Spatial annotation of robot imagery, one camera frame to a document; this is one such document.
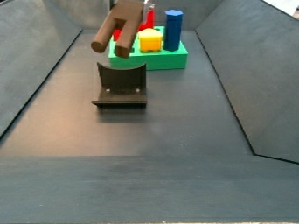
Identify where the yellow pentagon block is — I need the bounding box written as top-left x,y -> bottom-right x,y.
138,28 -> 163,53

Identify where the green shape-sorter base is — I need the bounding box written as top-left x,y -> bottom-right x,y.
107,25 -> 190,71

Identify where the blue hexagonal prism peg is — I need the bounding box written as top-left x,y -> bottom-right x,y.
163,10 -> 183,52

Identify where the red cylinder peg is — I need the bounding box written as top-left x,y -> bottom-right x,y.
139,10 -> 155,31

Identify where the brown square-circle forked block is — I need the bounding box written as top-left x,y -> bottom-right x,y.
91,0 -> 143,58

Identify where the black curved fixture stand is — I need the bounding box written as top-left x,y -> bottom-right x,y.
93,63 -> 147,107

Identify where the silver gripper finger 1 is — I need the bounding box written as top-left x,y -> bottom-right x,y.
142,0 -> 155,23

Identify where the red square block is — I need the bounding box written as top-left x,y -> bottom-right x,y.
114,29 -> 122,42

